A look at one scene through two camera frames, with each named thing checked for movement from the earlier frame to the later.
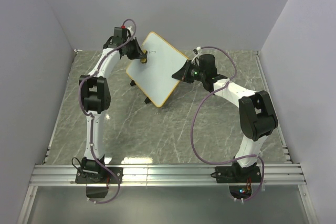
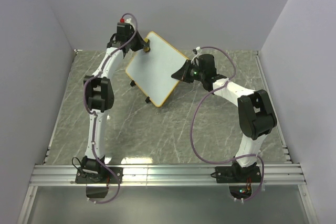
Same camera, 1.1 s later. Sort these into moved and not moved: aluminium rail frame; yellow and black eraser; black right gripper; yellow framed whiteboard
Moved: yellow and black eraser
Not moved: black right gripper; yellow framed whiteboard; aluminium rail frame
